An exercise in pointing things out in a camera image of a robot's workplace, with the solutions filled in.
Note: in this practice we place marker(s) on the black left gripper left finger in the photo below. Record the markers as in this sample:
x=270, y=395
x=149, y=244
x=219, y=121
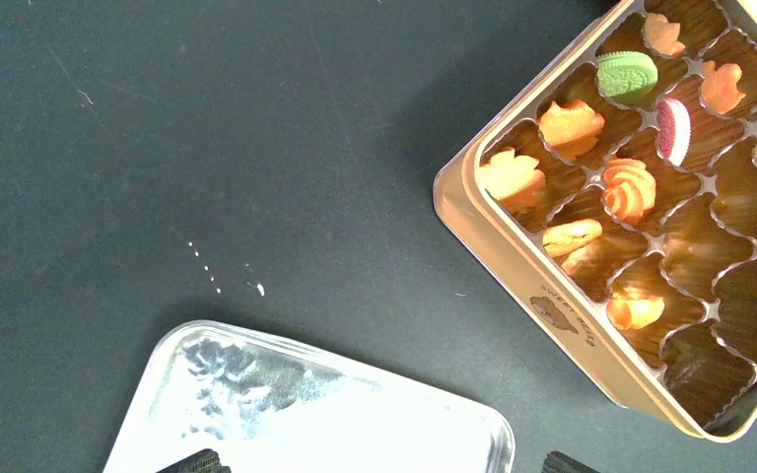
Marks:
x=195, y=463

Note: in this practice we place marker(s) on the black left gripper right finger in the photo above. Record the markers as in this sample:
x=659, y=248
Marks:
x=559, y=462

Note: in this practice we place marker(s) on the orange cookie third row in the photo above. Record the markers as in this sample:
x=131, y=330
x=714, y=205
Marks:
x=633, y=309

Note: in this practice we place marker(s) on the orange cookie second row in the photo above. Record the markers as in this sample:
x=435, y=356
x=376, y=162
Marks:
x=571, y=242

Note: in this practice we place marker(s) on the gold cookie tin box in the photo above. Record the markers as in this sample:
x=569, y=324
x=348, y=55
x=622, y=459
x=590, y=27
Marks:
x=696, y=366

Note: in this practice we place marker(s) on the orange flower cookie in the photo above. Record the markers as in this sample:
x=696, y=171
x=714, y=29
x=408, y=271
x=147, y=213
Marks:
x=571, y=130
x=513, y=180

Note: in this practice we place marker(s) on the orange swirl cookie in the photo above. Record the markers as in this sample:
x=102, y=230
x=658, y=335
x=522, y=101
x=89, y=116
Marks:
x=630, y=189

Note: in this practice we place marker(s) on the green round macaron cookie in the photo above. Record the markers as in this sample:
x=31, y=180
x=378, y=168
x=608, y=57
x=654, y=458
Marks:
x=626, y=76

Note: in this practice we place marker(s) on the orange round cookie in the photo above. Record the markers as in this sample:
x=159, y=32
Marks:
x=663, y=35

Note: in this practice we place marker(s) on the silver tin lid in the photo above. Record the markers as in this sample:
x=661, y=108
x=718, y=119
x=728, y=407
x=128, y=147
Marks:
x=255, y=402

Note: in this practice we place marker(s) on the pink round macaron cookie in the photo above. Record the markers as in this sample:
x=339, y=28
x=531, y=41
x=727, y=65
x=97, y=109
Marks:
x=674, y=130

